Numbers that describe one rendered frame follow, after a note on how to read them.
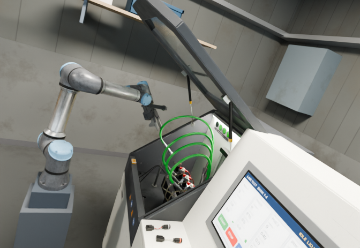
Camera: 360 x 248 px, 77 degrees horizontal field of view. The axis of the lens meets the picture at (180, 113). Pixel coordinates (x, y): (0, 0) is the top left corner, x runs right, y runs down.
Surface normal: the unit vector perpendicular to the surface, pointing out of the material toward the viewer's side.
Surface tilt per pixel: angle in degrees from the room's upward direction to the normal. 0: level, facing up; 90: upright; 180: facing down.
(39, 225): 90
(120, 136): 90
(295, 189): 76
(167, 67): 90
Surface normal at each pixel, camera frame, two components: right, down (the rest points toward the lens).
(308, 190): -0.81, -0.44
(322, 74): 0.34, 0.35
